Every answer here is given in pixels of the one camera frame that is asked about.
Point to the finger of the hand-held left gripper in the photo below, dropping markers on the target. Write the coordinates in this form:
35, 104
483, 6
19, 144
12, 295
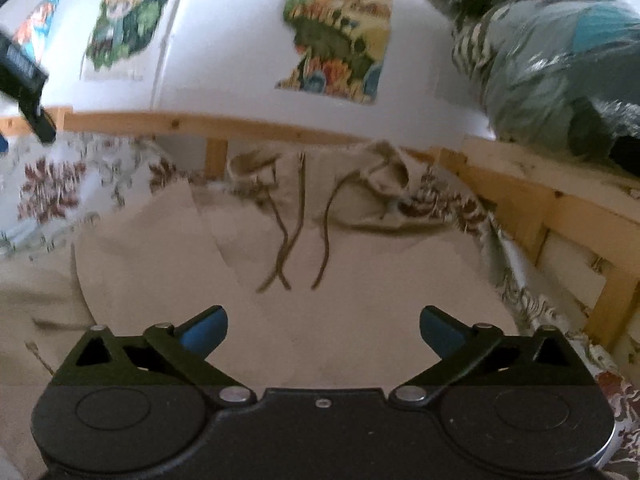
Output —
40, 122

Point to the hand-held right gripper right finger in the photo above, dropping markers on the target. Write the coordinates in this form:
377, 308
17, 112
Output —
440, 331

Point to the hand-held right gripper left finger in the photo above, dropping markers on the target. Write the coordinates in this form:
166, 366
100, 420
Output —
207, 331

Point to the floral patterned bedsheet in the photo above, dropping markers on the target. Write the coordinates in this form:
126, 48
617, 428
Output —
50, 195

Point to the plastic-wrapped bedding bundle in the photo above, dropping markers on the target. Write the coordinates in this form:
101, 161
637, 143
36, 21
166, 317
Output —
540, 75

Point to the small colourful wall poster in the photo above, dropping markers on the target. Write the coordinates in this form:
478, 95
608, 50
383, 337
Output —
37, 25

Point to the green cartoon wall poster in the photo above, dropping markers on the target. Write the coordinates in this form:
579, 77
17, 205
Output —
130, 20

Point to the wooden bed frame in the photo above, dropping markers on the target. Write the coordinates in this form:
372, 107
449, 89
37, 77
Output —
575, 210

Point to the torn landscape wall poster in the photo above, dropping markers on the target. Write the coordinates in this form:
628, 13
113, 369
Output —
335, 35

